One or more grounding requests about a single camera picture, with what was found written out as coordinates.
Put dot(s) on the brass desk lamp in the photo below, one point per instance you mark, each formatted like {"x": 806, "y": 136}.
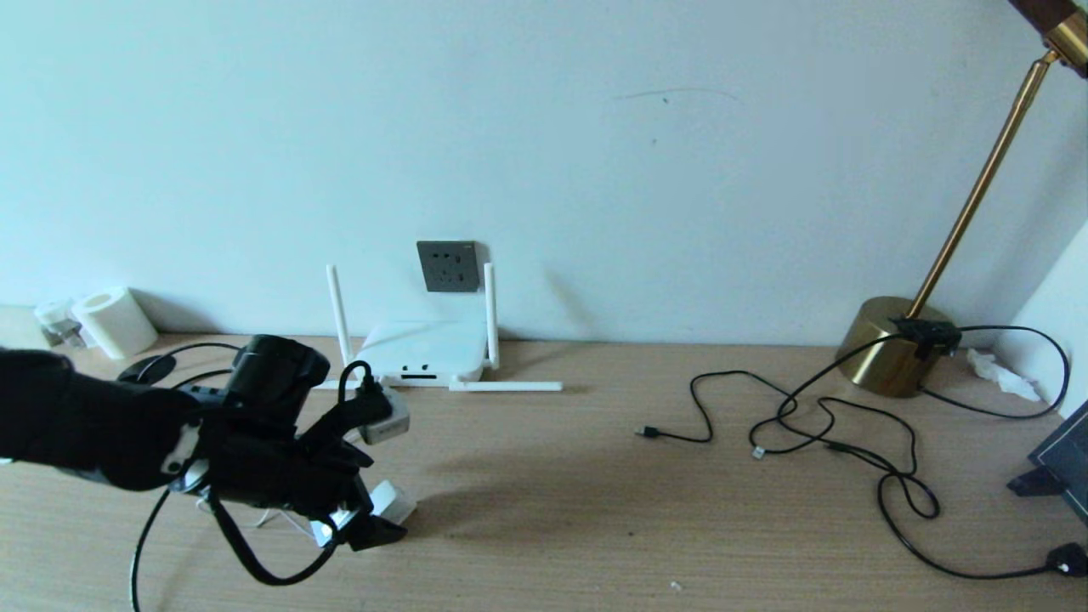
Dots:
{"x": 884, "y": 357}

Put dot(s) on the white router with antennas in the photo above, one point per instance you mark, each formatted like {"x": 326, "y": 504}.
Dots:
{"x": 425, "y": 348}

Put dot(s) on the crumpled white tissue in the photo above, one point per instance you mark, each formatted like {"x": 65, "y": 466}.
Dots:
{"x": 1003, "y": 374}

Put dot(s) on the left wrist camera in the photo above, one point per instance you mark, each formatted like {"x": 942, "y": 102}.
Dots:
{"x": 387, "y": 421}

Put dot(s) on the black plastic stand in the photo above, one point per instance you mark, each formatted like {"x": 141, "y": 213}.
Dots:
{"x": 1033, "y": 483}

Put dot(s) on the grey wall socket plate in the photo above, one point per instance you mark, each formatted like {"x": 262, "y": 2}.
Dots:
{"x": 448, "y": 266}

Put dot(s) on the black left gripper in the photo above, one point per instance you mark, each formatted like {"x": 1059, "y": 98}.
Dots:
{"x": 280, "y": 467}

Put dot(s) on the white power adapter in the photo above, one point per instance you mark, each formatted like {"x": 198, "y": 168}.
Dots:
{"x": 393, "y": 501}

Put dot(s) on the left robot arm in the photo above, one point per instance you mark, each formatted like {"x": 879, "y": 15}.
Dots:
{"x": 68, "y": 416}

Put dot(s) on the small clear jar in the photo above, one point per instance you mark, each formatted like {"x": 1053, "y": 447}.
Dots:
{"x": 59, "y": 323}

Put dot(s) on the white paper roll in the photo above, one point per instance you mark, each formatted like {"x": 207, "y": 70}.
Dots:
{"x": 115, "y": 323}

